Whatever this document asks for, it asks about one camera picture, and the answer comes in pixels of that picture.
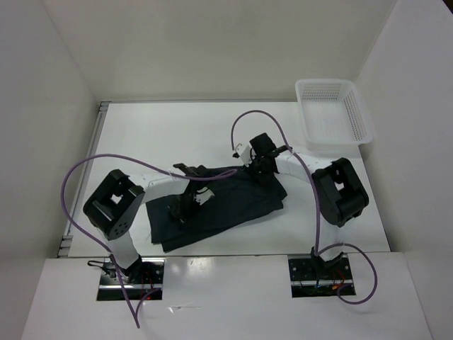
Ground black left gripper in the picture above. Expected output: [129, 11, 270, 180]
[164, 193, 204, 230]

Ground dark navy shorts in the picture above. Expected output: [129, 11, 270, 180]
[146, 166, 287, 253]

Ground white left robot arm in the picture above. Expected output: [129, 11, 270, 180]
[83, 163, 214, 283]

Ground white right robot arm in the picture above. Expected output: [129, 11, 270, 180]
[234, 133, 369, 278]

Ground white plastic perforated basket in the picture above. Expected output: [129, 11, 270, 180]
[294, 79, 374, 150]

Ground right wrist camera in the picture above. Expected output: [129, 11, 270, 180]
[233, 143, 253, 166]

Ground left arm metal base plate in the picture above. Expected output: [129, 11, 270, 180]
[87, 257, 166, 302]

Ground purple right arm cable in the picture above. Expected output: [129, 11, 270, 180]
[230, 110, 378, 305]

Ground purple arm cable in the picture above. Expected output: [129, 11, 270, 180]
[62, 153, 237, 329]
[230, 110, 378, 305]

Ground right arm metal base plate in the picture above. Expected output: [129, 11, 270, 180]
[287, 254, 356, 298]

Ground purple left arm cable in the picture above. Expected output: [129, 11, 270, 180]
[62, 153, 237, 329]

